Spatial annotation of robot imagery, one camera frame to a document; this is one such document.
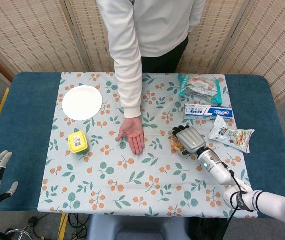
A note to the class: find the orange jelly cup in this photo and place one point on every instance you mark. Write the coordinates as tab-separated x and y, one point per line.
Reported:
177	145

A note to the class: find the blue white toothpaste box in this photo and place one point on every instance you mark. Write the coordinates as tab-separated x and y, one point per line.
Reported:
207	112

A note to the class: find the woven folding screen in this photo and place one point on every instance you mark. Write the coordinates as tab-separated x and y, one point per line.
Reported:
32	32

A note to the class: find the person's right forearm white sleeve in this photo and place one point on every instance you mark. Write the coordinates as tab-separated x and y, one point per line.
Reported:
127	62

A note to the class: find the teal snack bag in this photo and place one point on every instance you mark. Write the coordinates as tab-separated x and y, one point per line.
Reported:
200	87

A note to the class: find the floral fruit print tablecloth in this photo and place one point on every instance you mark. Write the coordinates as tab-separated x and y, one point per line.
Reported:
142	180

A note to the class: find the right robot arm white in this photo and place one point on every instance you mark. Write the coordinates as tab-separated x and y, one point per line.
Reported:
215	166

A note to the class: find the white paper plate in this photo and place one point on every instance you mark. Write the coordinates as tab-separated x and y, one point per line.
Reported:
82	103

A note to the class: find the person's torso white sweater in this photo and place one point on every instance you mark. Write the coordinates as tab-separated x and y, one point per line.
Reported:
162	25

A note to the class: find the green container yellow lid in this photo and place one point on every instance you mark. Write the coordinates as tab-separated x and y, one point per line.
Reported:
78	142

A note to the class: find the person's right hand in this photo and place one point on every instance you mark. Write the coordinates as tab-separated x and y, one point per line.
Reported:
135	137

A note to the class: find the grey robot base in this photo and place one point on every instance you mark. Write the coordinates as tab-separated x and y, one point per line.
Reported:
137	227

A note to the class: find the right robot hand grey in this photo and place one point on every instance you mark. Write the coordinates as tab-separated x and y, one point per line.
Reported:
191	140

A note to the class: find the silver snack bag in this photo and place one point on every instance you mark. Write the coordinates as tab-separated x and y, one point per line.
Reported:
235	136

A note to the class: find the blue table cover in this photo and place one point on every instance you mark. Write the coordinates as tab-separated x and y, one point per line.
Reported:
27	112

